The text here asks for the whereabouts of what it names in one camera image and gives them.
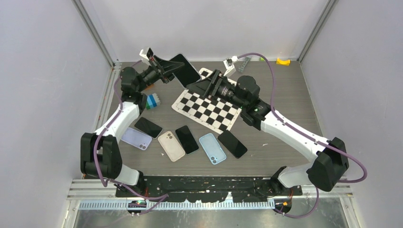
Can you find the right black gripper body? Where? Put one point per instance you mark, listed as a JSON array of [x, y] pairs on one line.
[[221, 90]]

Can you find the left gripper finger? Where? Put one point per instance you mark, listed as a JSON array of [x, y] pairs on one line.
[[168, 77], [162, 66]]

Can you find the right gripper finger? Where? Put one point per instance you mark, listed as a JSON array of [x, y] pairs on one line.
[[198, 88], [213, 80]]

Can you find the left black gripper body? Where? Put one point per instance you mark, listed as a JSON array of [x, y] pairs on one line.
[[153, 75]]

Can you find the black phone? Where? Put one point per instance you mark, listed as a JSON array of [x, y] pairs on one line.
[[187, 74]]

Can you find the cream phone case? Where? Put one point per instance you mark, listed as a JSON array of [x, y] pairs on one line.
[[171, 146]]

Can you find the light blue phone case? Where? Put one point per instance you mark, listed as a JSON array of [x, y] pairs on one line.
[[212, 148]]

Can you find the lavender phone case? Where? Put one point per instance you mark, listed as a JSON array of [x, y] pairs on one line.
[[136, 138]]

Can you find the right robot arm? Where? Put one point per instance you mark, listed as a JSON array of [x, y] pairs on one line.
[[325, 167]]

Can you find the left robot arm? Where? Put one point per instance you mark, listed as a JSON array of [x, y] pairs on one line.
[[100, 156]]

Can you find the green blue brick stack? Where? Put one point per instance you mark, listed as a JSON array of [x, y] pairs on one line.
[[153, 101]]

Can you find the black white checkerboard mat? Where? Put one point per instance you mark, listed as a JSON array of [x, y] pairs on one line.
[[216, 115]]

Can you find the yellow arch block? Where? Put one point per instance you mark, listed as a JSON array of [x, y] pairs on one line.
[[283, 62]]

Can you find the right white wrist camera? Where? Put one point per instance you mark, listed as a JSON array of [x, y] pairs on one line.
[[229, 64]]

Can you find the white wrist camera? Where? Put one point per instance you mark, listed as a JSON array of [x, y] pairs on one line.
[[229, 64], [146, 55]]

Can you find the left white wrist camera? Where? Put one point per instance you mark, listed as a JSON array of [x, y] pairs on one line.
[[146, 55]]

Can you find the grey metal bracket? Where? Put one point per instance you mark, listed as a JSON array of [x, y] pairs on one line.
[[241, 68]]

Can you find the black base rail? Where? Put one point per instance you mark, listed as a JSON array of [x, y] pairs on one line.
[[206, 189]]

